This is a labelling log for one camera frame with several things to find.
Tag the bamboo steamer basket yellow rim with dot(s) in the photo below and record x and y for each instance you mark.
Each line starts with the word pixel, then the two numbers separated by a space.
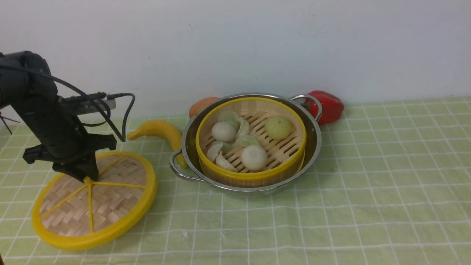
pixel 285 157

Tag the green checkered tablecloth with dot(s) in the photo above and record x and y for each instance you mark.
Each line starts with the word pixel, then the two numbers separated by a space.
pixel 391 186

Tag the white dumpling far left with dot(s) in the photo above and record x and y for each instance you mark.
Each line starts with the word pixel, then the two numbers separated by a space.
pixel 214 151

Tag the green dumpling front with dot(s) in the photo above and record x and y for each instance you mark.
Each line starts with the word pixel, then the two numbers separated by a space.
pixel 246 140

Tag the green dumpling left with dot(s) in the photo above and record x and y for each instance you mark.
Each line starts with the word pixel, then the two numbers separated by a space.
pixel 226 147

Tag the orange toy fruit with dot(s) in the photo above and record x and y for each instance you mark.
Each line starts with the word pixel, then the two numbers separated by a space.
pixel 199 105

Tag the woven bamboo steamer lid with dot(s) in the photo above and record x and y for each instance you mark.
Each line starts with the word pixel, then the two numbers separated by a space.
pixel 73 215

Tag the green dumpling back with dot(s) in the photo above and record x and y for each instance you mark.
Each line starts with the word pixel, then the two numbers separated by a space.
pixel 228 116

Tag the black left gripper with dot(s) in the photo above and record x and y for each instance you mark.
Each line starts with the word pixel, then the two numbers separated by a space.
pixel 73 154

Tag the stainless steel pot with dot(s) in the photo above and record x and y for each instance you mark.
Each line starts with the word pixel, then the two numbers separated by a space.
pixel 185 162

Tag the green dumpling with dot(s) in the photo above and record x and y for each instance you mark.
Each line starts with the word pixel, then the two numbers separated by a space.
pixel 228 116
pixel 226 147
pixel 246 140

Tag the red toy bell pepper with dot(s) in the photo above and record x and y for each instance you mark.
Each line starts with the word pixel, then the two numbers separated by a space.
pixel 332 107

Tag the yellow-green round bun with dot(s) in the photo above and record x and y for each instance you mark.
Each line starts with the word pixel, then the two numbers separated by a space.
pixel 278 127

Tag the white dumpling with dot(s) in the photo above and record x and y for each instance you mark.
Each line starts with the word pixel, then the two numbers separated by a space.
pixel 244 127
pixel 214 151
pixel 221 162

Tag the white dumpling front left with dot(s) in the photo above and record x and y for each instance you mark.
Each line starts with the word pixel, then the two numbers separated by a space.
pixel 221 162

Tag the white dumpling centre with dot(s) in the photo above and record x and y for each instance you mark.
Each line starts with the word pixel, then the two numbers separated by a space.
pixel 244 127

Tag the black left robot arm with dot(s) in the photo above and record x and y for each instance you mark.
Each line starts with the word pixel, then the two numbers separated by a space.
pixel 46 105

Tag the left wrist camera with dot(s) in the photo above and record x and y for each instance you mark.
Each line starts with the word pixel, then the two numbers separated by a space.
pixel 79 105

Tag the yellow toy banana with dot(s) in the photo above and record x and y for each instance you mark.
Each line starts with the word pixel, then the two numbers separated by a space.
pixel 159 128

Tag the white round bun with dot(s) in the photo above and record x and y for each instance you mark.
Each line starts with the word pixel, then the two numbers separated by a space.
pixel 254 158
pixel 224 131

